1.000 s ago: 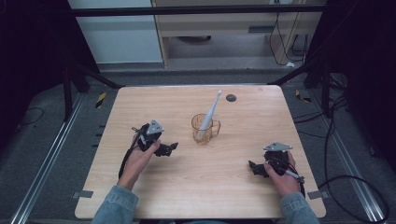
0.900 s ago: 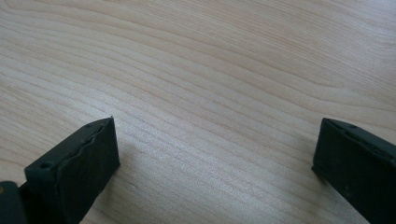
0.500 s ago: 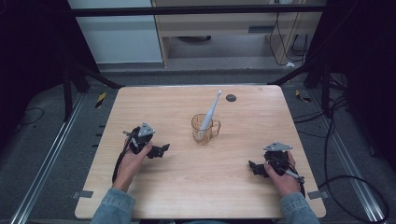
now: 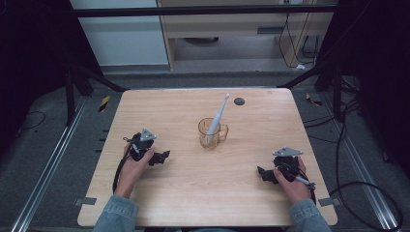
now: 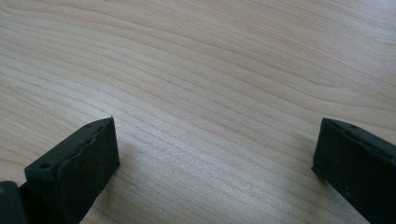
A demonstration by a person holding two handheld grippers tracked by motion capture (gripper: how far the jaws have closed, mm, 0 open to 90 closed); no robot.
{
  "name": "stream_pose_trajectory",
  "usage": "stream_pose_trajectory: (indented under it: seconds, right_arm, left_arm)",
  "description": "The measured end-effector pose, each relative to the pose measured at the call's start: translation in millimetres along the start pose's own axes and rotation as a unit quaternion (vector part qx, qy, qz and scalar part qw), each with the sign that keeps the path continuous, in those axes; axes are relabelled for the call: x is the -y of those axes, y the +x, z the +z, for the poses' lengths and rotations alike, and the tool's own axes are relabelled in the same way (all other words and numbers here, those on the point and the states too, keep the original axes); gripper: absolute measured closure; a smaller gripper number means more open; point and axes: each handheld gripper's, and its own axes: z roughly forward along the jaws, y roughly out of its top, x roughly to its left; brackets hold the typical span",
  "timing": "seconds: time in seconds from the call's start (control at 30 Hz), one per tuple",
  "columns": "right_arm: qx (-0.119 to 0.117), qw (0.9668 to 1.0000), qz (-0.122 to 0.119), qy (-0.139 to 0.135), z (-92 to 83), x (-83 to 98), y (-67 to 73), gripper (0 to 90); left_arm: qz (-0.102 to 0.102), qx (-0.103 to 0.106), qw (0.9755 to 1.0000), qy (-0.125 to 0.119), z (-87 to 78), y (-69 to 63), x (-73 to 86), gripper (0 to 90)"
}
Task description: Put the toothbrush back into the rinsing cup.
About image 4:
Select black horizontal frame bar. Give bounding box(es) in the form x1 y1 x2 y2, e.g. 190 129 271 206
69 4 339 18

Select amber glass mug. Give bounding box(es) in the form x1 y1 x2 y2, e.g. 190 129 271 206
197 117 230 151

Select thin black floor cable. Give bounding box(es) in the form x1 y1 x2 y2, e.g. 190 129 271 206
20 110 47 132

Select white cabinet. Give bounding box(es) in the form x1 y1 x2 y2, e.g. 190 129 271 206
68 0 170 68

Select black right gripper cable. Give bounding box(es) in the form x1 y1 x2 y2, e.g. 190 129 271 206
283 164 317 206

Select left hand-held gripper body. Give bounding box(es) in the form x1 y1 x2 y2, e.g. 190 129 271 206
122 128 159 162

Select aluminium floor rail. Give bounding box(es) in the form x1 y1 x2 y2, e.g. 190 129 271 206
10 96 89 232
321 92 401 232

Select person's right hand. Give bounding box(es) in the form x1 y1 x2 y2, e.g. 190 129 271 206
273 156 313 206

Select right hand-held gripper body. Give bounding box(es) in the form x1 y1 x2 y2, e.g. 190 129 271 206
272 146 306 184

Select black metal stand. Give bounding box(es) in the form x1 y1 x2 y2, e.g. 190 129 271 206
63 56 130 128
278 59 346 123

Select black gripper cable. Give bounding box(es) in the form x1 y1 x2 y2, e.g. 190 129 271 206
283 164 317 206
111 136 136 194

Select person's left hand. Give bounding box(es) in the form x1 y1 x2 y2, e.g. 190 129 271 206
113 144 157 199

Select white electric toothbrush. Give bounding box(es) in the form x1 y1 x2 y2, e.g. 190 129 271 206
204 93 231 144

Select black looped floor cable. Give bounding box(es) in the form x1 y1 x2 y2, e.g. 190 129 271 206
303 98 404 232

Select dark curtain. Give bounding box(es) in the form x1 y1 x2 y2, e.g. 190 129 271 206
317 0 410 182
0 0 102 162

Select grey table bracket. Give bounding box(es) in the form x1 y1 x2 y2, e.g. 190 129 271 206
73 196 98 207
317 196 341 208

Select black cables under desk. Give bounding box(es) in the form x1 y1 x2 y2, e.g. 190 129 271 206
278 12 321 70

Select light wooden desk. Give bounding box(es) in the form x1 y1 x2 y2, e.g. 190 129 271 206
156 0 337 72

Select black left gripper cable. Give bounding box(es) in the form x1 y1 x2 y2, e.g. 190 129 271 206
111 136 136 194

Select yellow black tape strip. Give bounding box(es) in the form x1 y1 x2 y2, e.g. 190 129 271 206
98 95 111 113
305 92 324 108

